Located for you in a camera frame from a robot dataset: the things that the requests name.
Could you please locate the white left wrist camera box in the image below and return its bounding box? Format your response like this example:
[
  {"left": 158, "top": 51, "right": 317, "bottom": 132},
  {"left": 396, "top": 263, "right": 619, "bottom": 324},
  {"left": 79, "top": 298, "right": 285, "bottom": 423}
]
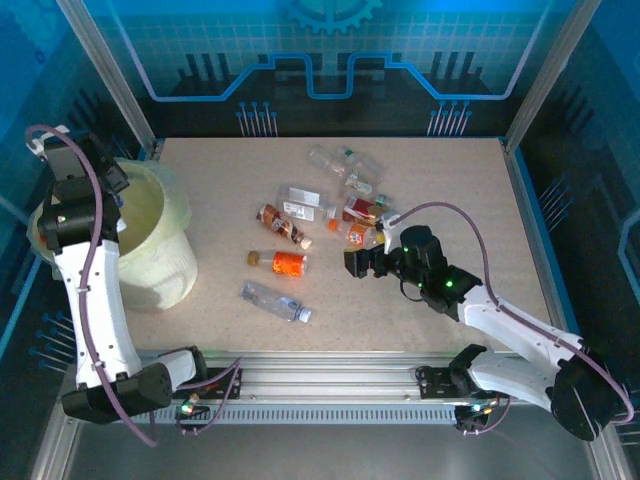
[{"left": 25, "top": 124, "right": 69, "bottom": 156}]

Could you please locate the aluminium mounting rail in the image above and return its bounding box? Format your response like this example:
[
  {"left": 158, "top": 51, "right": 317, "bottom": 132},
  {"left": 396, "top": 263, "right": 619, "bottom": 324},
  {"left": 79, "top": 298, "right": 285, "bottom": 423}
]
[{"left": 134, "top": 351, "right": 556, "bottom": 401}]

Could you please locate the clear bottle white label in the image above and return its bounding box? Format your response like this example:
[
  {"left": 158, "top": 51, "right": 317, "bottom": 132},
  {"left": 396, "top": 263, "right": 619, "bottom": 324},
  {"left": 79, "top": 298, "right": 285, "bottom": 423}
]
[{"left": 276, "top": 183, "right": 339, "bottom": 224}]

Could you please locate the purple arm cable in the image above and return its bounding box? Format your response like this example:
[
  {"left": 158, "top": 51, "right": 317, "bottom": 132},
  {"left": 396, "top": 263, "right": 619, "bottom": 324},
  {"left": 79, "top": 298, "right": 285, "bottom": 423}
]
[
  {"left": 394, "top": 201, "right": 635, "bottom": 436},
  {"left": 24, "top": 124, "right": 245, "bottom": 447}
]

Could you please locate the pale yellow plastic bin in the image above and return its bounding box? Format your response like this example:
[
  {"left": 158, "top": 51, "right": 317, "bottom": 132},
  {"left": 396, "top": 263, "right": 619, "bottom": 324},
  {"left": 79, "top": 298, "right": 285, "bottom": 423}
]
[{"left": 27, "top": 157, "right": 200, "bottom": 312}]

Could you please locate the translucent yellow bin liner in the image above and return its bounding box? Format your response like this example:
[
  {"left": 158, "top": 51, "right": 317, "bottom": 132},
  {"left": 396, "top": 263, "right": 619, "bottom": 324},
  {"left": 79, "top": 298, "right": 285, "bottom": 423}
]
[{"left": 114, "top": 157, "right": 194, "bottom": 231}]

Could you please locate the small-label clear bottle green cap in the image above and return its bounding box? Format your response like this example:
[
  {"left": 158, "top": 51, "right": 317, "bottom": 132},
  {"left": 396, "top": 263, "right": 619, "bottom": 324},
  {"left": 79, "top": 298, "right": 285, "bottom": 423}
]
[{"left": 343, "top": 172, "right": 395, "bottom": 207}]

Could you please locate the clear water bottle blue label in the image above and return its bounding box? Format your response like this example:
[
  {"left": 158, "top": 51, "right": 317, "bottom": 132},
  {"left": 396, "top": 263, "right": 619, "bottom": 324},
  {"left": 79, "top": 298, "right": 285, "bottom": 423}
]
[{"left": 241, "top": 280, "right": 314, "bottom": 324}]

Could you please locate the orange label clear bottle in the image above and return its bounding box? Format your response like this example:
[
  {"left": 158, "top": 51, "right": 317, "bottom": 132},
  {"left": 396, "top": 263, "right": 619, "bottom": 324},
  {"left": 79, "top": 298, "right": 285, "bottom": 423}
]
[{"left": 327, "top": 218, "right": 387, "bottom": 249}]

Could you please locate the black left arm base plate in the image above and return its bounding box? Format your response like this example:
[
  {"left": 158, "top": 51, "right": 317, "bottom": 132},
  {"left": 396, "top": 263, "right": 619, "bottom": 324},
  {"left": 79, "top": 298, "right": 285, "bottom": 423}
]
[{"left": 172, "top": 366, "right": 245, "bottom": 401}]

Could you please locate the red gold label bottle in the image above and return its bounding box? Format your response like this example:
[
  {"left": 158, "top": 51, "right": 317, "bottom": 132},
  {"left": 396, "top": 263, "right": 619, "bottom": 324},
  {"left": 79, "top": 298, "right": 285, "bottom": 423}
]
[{"left": 341, "top": 195, "right": 389, "bottom": 226}]

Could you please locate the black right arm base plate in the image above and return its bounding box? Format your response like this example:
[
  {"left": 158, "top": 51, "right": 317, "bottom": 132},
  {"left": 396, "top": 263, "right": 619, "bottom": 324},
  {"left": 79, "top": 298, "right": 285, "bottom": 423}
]
[{"left": 416, "top": 363, "right": 510, "bottom": 400}]

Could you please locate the steel lower shelf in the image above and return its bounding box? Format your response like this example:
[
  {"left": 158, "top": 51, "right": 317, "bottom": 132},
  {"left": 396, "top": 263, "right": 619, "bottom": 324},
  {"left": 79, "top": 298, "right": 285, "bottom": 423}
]
[{"left": 29, "top": 389, "right": 634, "bottom": 480}]

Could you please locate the orange label bottle brown cap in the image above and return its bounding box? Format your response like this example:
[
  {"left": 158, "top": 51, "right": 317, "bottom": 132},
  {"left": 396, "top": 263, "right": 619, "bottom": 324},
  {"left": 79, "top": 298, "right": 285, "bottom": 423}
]
[{"left": 246, "top": 249, "right": 309, "bottom": 277}]

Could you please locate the crushed clear plastic bottle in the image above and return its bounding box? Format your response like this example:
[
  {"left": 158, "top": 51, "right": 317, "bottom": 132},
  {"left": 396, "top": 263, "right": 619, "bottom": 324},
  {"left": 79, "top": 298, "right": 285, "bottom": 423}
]
[{"left": 307, "top": 144, "right": 351, "bottom": 179}]

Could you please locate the grey slotted cable duct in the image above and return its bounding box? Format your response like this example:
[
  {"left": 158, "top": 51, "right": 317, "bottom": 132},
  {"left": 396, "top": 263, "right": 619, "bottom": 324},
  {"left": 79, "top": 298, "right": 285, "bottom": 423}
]
[{"left": 149, "top": 407, "right": 459, "bottom": 426}]

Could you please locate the small circuit board with LEDs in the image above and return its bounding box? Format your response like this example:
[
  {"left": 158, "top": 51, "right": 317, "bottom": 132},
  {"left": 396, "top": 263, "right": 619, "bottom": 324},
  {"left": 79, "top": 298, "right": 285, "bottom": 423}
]
[
  {"left": 175, "top": 397, "right": 211, "bottom": 421},
  {"left": 453, "top": 403, "right": 494, "bottom": 432}
]

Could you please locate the aluminium frame post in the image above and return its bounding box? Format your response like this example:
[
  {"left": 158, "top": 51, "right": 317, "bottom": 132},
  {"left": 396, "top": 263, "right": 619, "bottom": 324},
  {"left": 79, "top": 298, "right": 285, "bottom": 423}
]
[
  {"left": 503, "top": 0, "right": 601, "bottom": 151},
  {"left": 56, "top": 0, "right": 159, "bottom": 151}
]

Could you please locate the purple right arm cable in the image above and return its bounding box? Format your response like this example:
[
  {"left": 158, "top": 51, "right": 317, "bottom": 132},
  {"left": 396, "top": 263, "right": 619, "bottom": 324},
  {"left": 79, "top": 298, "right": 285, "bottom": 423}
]
[{"left": 394, "top": 201, "right": 635, "bottom": 436}]

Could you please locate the aluminium table side rail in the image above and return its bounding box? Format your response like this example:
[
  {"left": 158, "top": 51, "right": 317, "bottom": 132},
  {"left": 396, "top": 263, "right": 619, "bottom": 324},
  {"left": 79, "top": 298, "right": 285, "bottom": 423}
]
[{"left": 499, "top": 137, "right": 584, "bottom": 364}]

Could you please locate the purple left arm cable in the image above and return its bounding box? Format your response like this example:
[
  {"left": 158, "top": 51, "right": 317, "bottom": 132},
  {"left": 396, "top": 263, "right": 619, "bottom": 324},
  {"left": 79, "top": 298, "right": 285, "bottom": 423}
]
[{"left": 24, "top": 124, "right": 245, "bottom": 447}]

